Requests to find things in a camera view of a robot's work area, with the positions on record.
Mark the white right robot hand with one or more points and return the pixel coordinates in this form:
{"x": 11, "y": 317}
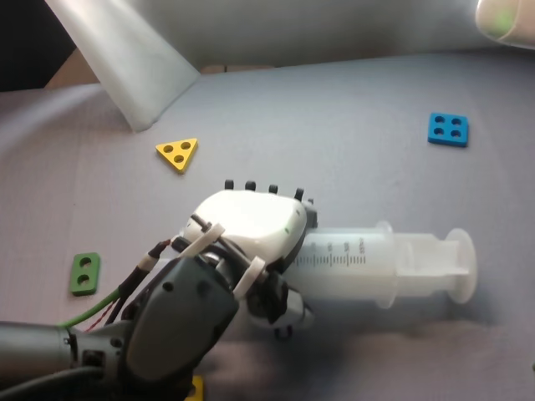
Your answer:
{"x": 501, "y": 21}

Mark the yellow three-hole triangle block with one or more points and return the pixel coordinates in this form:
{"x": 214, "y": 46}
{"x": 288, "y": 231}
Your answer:
{"x": 177, "y": 151}

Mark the blue four-hole square block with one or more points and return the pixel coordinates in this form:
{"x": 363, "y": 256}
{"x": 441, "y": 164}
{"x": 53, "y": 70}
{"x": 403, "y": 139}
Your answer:
{"x": 448, "y": 126}

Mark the green two-hole block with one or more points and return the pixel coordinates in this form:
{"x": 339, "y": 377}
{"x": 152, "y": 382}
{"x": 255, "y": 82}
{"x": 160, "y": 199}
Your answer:
{"x": 86, "y": 270}

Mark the large translucent plastic syringe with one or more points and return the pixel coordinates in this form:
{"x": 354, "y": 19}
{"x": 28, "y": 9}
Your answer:
{"x": 355, "y": 271}

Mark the grey table cloth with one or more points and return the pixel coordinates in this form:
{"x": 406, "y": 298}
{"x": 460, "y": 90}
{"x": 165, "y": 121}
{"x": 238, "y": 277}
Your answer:
{"x": 334, "y": 146}

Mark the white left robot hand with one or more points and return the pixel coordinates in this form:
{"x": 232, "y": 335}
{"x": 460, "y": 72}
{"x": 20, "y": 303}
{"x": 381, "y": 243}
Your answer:
{"x": 251, "y": 213}

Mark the white backdrop sheet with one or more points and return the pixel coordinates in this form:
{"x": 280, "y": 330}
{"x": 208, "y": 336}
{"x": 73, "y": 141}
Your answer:
{"x": 251, "y": 29}

